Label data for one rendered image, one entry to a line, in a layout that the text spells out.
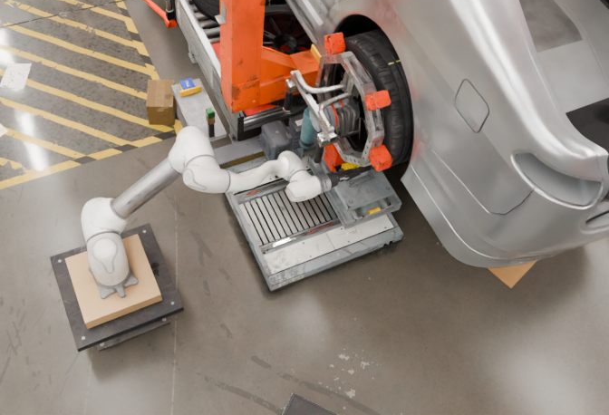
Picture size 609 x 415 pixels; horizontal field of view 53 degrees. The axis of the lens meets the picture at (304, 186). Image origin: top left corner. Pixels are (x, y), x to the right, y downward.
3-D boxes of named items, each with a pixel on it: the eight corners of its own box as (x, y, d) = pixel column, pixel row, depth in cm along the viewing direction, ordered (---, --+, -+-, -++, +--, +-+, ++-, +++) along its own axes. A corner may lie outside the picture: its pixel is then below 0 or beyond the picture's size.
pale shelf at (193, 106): (227, 137, 331) (227, 133, 329) (197, 146, 326) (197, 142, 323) (199, 82, 351) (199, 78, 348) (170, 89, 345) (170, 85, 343)
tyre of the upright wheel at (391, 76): (451, 158, 277) (416, 14, 267) (407, 173, 270) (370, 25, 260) (383, 157, 339) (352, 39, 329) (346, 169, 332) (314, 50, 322)
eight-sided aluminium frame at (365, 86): (369, 181, 306) (393, 111, 260) (357, 186, 303) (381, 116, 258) (321, 103, 330) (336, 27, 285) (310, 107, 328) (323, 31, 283)
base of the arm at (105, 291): (104, 307, 277) (102, 303, 273) (87, 268, 287) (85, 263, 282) (142, 290, 284) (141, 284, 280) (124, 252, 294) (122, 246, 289)
